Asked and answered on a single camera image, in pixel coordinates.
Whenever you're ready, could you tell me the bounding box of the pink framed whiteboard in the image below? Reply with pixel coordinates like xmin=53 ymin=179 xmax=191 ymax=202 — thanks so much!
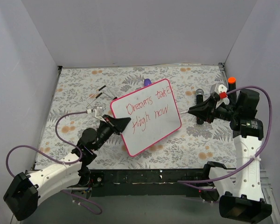
xmin=110 ymin=79 xmax=182 ymax=157

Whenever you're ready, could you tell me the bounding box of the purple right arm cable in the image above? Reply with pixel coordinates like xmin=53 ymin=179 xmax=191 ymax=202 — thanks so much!
xmin=177 ymin=85 xmax=273 ymax=203

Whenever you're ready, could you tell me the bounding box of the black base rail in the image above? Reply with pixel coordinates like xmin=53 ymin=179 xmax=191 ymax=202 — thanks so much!
xmin=63 ymin=169 xmax=215 ymax=198

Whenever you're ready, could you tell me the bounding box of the white wire whiteboard stand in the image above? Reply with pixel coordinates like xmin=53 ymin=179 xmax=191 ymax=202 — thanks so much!
xmin=85 ymin=85 xmax=118 ymax=112

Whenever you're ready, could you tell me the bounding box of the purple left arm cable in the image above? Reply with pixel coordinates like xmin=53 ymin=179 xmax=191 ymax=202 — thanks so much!
xmin=6 ymin=109 xmax=103 ymax=215

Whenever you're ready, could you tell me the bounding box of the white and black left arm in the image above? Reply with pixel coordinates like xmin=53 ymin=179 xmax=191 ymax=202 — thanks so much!
xmin=3 ymin=115 xmax=131 ymax=221

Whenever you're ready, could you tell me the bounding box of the black microphone with grey head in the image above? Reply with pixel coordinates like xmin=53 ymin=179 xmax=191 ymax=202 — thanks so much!
xmin=196 ymin=89 xmax=204 ymax=125

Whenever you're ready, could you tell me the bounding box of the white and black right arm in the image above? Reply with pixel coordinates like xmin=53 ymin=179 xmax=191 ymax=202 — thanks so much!
xmin=185 ymin=84 xmax=272 ymax=224

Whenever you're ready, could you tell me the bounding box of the black stick with orange tip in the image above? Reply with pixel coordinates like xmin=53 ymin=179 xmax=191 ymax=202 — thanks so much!
xmin=228 ymin=77 xmax=237 ymax=105

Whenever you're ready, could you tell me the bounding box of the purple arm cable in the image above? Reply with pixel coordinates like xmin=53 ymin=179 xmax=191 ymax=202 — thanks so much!
xmin=177 ymin=85 xmax=273 ymax=203
xmin=6 ymin=109 xmax=103 ymax=215

